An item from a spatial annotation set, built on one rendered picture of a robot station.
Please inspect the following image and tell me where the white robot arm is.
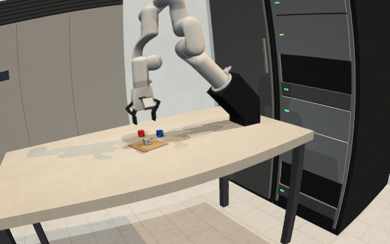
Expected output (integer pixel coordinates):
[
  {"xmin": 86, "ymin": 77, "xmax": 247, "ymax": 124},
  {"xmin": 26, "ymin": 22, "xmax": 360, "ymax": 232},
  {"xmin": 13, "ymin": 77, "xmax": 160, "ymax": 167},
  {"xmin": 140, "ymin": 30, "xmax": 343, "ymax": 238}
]
[{"xmin": 131, "ymin": 0, "xmax": 232, "ymax": 92}]

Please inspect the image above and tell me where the red die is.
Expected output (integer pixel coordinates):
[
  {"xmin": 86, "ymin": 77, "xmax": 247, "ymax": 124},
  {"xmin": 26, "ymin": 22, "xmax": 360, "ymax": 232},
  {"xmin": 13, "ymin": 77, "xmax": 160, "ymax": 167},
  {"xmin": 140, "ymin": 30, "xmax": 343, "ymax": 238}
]
[{"xmin": 137, "ymin": 130, "xmax": 145, "ymax": 137}]

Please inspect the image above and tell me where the tan mat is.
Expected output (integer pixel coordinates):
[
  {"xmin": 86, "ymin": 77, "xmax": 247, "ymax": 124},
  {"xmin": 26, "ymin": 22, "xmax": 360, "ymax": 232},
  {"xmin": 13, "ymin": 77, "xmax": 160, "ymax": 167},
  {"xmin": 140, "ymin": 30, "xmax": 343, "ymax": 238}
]
[{"xmin": 128, "ymin": 138, "xmax": 169, "ymax": 153}]

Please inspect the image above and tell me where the blue die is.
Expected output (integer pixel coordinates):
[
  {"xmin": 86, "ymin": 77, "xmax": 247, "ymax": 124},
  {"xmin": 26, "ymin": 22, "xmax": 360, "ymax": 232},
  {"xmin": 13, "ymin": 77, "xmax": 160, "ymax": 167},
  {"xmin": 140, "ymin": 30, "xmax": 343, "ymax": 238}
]
[{"xmin": 156, "ymin": 129, "xmax": 164, "ymax": 138}]

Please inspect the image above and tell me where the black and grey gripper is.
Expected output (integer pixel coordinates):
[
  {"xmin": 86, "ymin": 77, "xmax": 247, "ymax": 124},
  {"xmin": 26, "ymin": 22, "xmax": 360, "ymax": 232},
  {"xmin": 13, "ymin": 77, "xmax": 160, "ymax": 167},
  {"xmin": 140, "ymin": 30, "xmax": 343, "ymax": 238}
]
[{"xmin": 125, "ymin": 85, "xmax": 160, "ymax": 125}]

